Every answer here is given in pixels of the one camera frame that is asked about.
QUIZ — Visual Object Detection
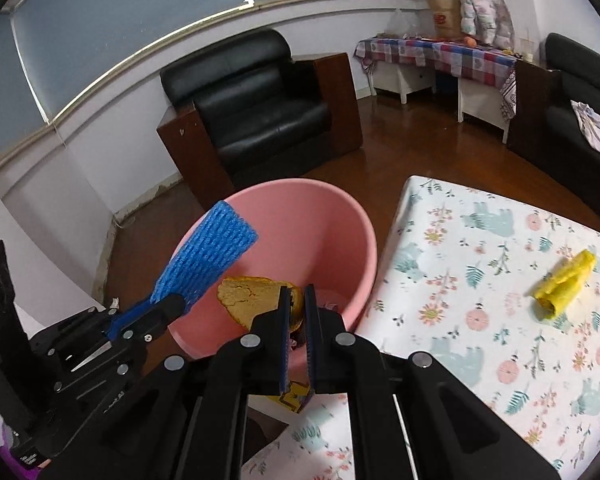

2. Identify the orange peel piece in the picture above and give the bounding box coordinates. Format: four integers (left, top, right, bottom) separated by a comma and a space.
216, 276, 303, 333

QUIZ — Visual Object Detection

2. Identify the blue foam net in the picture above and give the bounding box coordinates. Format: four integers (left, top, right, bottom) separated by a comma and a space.
150, 200, 258, 312

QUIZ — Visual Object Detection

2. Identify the yellow foam net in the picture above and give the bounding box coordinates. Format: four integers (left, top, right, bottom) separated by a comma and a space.
532, 249, 596, 320

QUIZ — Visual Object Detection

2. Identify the purple sleeve forearm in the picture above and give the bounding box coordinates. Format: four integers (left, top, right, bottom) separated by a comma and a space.
0, 422, 46, 480

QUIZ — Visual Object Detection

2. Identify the yellow black box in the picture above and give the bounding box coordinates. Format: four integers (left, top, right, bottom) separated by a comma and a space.
268, 380, 313, 414

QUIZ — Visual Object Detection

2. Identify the pink plastic bin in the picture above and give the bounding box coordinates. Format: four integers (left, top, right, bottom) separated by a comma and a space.
166, 178, 379, 361

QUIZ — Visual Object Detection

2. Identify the floral table cloth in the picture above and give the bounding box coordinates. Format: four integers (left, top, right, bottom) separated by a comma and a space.
239, 174, 600, 480

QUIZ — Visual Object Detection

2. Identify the black leather armchair left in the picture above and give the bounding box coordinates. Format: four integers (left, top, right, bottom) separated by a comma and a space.
157, 28, 363, 209

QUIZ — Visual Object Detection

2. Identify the black leather armchair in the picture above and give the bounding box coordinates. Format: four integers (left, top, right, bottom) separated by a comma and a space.
157, 28, 363, 209
506, 32, 600, 216

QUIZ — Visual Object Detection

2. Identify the white low table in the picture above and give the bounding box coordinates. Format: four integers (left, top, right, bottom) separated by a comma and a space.
366, 62, 509, 143

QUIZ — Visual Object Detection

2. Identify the black leather armchair right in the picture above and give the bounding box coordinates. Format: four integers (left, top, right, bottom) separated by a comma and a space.
506, 32, 600, 216

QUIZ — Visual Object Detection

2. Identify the plaid tablecloth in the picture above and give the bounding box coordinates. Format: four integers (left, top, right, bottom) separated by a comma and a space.
354, 37, 516, 120

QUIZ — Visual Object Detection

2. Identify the clear plastic bag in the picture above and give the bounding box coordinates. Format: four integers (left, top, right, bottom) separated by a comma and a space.
384, 9, 422, 39

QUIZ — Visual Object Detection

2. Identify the orange fruit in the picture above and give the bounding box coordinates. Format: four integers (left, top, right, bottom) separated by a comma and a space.
463, 36, 478, 48

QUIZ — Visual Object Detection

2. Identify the folded cloth on armchair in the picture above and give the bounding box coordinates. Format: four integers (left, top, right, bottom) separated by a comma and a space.
570, 101, 600, 153

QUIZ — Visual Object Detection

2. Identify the brown paper bag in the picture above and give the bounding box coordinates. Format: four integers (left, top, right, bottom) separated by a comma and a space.
427, 0, 463, 40

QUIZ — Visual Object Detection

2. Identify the floral hanging jacket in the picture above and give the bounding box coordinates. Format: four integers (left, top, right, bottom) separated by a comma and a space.
460, 0, 515, 50

